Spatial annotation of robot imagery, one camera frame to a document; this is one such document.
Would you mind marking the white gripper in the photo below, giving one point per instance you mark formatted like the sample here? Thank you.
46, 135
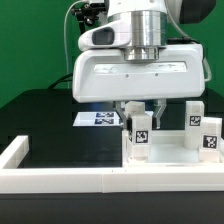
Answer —
123, 61

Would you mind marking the white square tabletop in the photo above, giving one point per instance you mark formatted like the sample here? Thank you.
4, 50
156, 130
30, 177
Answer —
167, 150

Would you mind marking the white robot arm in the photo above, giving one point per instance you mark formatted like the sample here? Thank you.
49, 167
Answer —
160, 12

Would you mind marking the white marker sheet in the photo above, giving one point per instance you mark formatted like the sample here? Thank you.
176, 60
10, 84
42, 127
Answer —
105, 118

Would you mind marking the white U-shaped fence wall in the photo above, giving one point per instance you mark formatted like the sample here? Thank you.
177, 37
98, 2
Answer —
154, 177

